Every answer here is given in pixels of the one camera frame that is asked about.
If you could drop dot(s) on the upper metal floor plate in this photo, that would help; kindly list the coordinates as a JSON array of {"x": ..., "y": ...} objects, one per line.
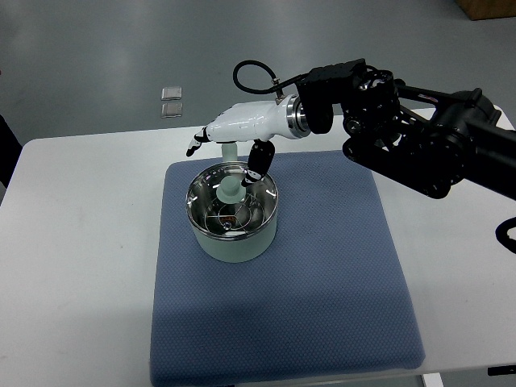
[{"x": 170, "y": 93}]

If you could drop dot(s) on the green pot with steel interior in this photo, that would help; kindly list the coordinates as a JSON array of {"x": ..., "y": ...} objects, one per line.
[{"x": 236, "y": 251}]

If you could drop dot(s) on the brown cardboard box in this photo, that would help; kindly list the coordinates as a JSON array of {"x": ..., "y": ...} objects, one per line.
[{"x": 487, "y": 9}]

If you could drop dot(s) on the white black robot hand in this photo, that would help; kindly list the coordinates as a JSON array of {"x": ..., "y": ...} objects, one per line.
[{"x": 257, "y": 121}]

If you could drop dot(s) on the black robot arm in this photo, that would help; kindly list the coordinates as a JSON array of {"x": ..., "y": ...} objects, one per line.
[{"x": 423, "y": 139}]

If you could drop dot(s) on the glass lid with green knob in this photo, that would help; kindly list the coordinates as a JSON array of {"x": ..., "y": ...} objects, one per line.
[{"x": 223, "y": 181}]

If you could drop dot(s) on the wire steaming rack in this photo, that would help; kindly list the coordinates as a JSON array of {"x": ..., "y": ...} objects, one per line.
[{"x": 233, "y": 219}]

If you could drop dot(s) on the blue quilted mat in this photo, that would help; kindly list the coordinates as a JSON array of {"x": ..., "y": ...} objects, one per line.
[{"x": 327, "y": 297}]

